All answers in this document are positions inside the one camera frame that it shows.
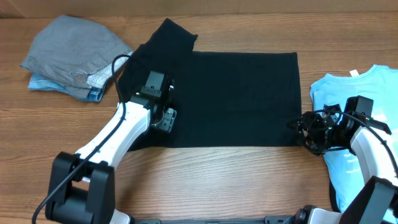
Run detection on light blue printed t-shirt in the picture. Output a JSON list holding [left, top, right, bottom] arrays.
[[309, 64, 398, 223]]

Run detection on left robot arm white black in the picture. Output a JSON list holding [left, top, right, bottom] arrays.
[[41, 71, 177, 224]]

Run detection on black t-shirt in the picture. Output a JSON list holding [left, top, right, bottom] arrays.
[[119, 19, 302, 149]]

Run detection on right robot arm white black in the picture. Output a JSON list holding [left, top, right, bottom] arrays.
[[285, 96, 397, 223]]

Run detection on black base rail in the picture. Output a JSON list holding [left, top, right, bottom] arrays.
[[131, 215, 290, 224]]

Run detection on folded light blue garment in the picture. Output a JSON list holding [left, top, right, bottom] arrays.
[[28, 73, 105, 102]]

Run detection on folded grey shorts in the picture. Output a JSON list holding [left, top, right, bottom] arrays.
[[21, 15, 133, 98]]

